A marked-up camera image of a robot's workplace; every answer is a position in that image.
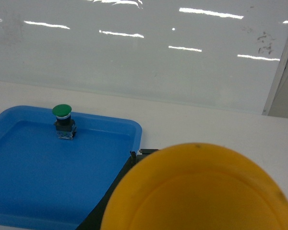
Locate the blue plastic tray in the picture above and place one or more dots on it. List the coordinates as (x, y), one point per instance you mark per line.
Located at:
(48, 183)

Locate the green mushroom push button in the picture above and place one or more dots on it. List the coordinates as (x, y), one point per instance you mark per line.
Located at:
(65, 126)

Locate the glossy white board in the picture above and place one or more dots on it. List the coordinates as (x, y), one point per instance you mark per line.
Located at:
(221, 54)

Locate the yellow mushroom push button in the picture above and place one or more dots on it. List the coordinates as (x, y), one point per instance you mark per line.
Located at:
(196, 186)

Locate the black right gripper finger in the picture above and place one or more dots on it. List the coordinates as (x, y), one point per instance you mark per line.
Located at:
(94, 219)

